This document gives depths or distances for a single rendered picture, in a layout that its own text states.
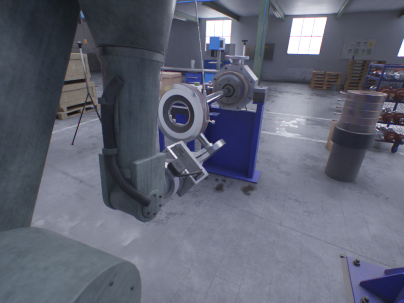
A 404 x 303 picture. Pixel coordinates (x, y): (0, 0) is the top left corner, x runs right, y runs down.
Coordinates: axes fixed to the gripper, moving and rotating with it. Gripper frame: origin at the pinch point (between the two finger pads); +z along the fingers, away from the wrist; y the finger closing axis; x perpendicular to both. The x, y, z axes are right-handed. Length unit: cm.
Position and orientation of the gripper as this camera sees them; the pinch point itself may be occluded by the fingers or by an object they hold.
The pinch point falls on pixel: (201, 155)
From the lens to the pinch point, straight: 126.2
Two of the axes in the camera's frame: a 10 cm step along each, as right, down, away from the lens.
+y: -6.2, -7.8, 1.0
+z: 4.7, -2.7, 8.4
